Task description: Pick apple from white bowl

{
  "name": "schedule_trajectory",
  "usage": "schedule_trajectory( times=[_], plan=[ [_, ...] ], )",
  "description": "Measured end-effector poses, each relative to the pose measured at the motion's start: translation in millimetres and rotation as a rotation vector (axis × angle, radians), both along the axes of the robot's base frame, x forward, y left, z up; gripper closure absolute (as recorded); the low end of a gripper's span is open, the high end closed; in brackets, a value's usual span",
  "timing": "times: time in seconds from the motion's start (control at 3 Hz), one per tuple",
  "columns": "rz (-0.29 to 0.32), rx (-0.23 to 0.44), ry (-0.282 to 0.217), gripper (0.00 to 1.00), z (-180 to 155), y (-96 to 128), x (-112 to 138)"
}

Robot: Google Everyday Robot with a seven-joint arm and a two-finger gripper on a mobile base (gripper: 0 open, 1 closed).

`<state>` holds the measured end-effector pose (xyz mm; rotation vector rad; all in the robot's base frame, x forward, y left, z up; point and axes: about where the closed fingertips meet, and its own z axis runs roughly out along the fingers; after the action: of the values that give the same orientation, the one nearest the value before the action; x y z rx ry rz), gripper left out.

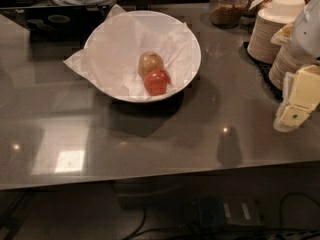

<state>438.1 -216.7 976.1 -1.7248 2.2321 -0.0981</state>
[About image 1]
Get paper plate stack rear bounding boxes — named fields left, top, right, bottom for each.
left=247, top=8, right=291, bottom=64

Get paper plate stack front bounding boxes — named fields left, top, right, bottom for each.
left=269, top=44, right=302, bottom=90

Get white paper liner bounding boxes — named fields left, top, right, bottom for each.
left=63, top=4, right=193, bottom=98

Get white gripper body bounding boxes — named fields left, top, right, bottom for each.
left=290, top=0, right=320, bottom=64

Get paper plate stack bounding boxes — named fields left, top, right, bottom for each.
left=269, top=44, right=302, bottom=90
left=247, top=8, right=291, bottom=64

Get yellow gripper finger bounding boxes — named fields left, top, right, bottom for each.
left=273, top=65, right=320, bottom=132
left=271, top=22, right=294, bottom=46

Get glass jar with grains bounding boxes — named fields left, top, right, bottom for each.
left=209, top=0, right=248, bottom=28

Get yellow-brown apple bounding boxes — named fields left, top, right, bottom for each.
left=138, top=52, right=164, bottom=78

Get red apple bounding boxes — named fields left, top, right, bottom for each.
left=143, top=69, right=171, bottom=96

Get black tray under plates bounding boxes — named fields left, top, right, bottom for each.
left=247, top=52, right=283, bottom=101

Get black box under table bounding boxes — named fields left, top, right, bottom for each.
left=197, top=195, right=265, bottom=228

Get black cable on floor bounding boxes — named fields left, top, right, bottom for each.
left=278, top=192, right=320, bottom=232

